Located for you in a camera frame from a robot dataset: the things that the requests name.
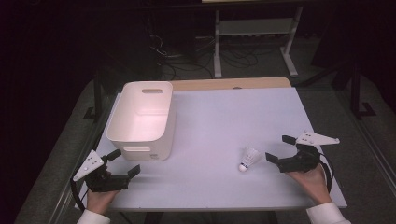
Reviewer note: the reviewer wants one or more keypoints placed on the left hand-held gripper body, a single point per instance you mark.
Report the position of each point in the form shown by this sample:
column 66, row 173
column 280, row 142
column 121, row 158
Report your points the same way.
column 104, row 183

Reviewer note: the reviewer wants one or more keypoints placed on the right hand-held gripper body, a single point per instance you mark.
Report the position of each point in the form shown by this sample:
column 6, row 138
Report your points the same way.
column 300, row 161

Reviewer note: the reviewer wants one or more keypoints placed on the white shuttlecock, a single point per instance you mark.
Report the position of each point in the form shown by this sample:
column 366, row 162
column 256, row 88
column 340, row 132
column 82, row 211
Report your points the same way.
column 249, row 158

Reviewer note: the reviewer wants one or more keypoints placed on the white plastic basket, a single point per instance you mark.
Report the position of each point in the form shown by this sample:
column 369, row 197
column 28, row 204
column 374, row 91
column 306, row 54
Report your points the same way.
column 140, row 124

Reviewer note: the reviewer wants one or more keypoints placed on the person's left hand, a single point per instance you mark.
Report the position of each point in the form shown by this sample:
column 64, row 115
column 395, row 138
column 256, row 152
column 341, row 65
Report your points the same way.
column 101, row 200

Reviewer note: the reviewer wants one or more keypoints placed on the person's right hand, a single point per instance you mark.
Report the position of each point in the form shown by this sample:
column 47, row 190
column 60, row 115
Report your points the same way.
column 311, row 183

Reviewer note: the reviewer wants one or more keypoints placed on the black metal stand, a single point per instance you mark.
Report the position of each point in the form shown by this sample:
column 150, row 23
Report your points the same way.
column 356, row 93
column 97, row 96

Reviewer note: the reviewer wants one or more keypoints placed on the white board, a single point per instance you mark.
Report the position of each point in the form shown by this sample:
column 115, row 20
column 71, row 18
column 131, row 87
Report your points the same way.
column 218, row 124

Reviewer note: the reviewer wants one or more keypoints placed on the white metal desk frame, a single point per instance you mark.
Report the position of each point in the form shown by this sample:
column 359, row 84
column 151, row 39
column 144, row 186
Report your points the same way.
column 255, row 27

